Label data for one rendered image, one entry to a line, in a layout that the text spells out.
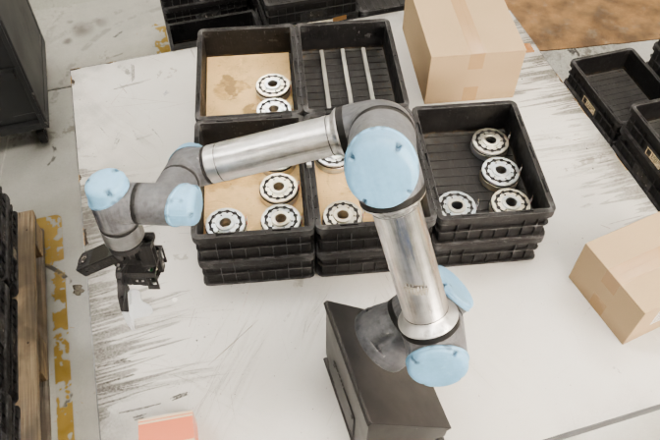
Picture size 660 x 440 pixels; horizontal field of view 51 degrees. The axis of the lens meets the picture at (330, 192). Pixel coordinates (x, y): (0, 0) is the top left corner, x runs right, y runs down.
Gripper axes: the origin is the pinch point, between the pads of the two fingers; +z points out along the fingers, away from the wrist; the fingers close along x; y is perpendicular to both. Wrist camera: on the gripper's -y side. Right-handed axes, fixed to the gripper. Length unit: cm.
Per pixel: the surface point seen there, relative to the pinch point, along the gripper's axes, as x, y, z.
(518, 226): 34, 86, 15
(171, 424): -15.1, 4.9, 25.7
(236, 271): 25.9, 14.1, 23.8
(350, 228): 27, 44, 8
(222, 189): 46.9, 8.7, 14.7
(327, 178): 52, 37, 15
